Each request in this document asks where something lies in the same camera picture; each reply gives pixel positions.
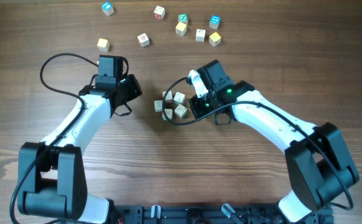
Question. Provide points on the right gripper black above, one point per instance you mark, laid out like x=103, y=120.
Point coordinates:
x=199, y=111

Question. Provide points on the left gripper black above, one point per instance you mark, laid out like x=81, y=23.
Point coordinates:
x=136, y=90

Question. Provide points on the white block green edge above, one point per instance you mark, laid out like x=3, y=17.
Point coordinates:
x=181, y=111
x=179, y=98

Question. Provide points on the red-framed picture block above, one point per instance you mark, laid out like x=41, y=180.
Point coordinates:
x=167, y=96

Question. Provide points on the plain white block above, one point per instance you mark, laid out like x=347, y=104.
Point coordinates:
x=167, y=114
x=158, y=104

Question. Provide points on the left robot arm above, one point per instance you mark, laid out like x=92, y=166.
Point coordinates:
x=51, y=176

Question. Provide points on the yellow block left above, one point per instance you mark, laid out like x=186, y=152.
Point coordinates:
x=103, y=45

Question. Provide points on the yellow block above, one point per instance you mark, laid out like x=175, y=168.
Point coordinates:
x=214, y=39
x=181, y=28
x=103, y=45

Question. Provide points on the white block red picture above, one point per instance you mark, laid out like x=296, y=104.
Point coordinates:
x=143, y=40

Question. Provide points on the yellow block right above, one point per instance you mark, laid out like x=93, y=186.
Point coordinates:
x=214, y=39

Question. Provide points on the blue letter block far left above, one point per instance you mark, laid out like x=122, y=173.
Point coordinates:
x=107, y=8

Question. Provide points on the yellow block centre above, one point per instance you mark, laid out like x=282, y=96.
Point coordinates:
x=181, y=28

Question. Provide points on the blue block top right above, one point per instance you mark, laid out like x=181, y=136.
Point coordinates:
x=214, y=22

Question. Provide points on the red-edged block top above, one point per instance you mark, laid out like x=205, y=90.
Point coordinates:
x=159, y=12

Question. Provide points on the green letter N block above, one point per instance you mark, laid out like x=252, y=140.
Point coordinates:
x=183, y=18

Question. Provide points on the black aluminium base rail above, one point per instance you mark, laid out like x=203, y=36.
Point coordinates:
x=251, y=214

